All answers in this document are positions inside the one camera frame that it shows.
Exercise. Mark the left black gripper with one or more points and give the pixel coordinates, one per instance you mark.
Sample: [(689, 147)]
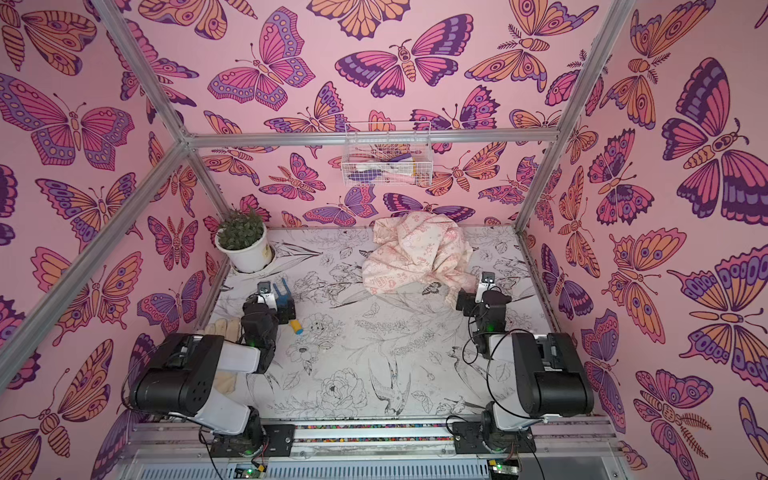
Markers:
[(282, 313)]

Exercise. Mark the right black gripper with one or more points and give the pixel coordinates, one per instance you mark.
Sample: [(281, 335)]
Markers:
[(466, 301)]

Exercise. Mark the pink printed hooded jacket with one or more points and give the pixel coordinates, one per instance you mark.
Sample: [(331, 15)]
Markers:
[(419, 247)]

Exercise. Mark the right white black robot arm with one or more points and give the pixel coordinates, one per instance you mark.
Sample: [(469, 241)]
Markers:
[(531, 378)]

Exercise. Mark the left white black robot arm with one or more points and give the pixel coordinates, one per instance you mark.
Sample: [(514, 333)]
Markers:
[(178, 380)]

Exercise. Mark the white pot with green plant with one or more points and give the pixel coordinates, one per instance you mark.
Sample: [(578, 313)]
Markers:
[(242, 236)]

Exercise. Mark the beige work glove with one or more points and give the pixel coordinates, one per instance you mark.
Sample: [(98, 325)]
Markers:
[(230, 329)]

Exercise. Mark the green circuit board left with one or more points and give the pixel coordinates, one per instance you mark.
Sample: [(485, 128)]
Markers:
[(249, 472)]

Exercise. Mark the green circuit board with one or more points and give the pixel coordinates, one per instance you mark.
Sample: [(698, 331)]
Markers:
[(249, 472), (508, 469)]

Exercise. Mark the green circuit board right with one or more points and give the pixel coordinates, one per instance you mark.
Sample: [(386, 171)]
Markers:
[(508, 469)]

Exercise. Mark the blue garden fork yellow handle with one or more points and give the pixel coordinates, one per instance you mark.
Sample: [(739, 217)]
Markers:
[(281, 293)]

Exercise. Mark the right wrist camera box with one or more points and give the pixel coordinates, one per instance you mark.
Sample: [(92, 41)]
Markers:
[(487, 282)]

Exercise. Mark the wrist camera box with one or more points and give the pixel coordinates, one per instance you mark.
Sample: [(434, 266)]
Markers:
[(264, 294), (487, 282)]

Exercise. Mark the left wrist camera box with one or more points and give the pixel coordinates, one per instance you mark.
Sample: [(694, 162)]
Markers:
[(264, 294)]

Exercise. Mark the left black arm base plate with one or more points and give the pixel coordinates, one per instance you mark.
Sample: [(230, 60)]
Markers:
[(267, 441)]

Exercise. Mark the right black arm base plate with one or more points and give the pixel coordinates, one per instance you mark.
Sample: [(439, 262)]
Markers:
[(477, 438)]

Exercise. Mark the white wire wall basket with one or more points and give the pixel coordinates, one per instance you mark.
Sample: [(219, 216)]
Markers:
[(387, 153)]

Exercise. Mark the aluminium front rail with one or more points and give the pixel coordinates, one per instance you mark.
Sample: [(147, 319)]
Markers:
[(342, 439)]

